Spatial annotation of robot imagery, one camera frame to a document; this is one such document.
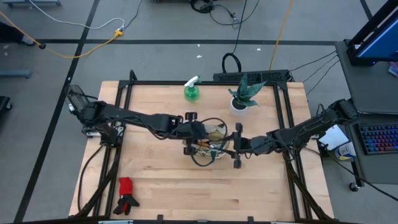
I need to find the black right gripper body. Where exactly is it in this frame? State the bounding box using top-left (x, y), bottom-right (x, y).
top-left (233, 123), bottom-right (268, 169)

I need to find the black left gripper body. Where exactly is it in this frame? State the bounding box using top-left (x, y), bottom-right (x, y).
top-left (182, 111), bottom-right (208, 156)

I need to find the green spray bottle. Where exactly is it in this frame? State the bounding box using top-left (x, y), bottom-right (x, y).
top-left (183, 75), bottom-right (202, 103)

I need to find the red black gardening glove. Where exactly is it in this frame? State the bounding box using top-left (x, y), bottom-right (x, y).
top-left (112, 177), bottom-right (141, 216)

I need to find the potted snake plant white pot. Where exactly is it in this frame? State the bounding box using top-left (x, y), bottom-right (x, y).
top-left (228, 73), bottom-right (267, 118)

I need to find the black perforated power bar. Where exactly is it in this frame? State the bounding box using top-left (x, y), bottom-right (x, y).
top-left (213, 69), bottom-right (292, 83)

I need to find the blue yellow can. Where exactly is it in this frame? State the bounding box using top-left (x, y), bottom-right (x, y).
top-left (334, 141), bottom-right (357, 162)

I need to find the black mesh box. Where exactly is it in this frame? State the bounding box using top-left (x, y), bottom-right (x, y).
top-left (66, 84), bottom-right (91, 113)

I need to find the backlit keyboard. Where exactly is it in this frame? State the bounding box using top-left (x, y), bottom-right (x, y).
top-left (357, 123), bottom-right (398, 156)

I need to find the grey computer cart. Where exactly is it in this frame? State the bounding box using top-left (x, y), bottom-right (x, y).
top-left (335, 40), bottom-right (398, 185)

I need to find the monitor on black stand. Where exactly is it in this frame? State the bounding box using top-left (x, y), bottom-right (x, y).
top-left (346, 0), bottom-right (398, 67)

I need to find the grey metal stand foot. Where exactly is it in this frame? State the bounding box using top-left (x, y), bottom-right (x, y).
top-left (0, 70), bottom-right (32, 78)
top-left (2, 0), bottom-right (62, 7)

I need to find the person's leg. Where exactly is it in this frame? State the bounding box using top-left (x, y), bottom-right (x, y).
top-left (0, 21), bottom-right (35, 46)

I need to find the black aluminium table frame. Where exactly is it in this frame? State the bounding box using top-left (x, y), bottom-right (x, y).
top-left (74, 70), bottom-right (335, 224)

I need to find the black coiled cable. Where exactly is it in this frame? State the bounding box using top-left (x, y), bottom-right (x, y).
top-left (221, 0), bottom-right (249, 74)

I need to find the yellow hanging cord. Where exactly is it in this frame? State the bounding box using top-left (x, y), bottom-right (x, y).
top-left (269, 0), bottom-right (295, 71)

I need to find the yellow floor cable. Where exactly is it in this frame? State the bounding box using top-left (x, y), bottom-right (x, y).
top-left (0, 11), bottom-right (124, 59)

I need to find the black cable bundle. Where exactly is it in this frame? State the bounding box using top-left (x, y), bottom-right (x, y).
top-left (189, 0), bottom-right (240, 29)

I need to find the white floor cable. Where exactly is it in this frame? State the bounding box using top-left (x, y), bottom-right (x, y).
top-left (27, 0), bottom-right (126, 30)

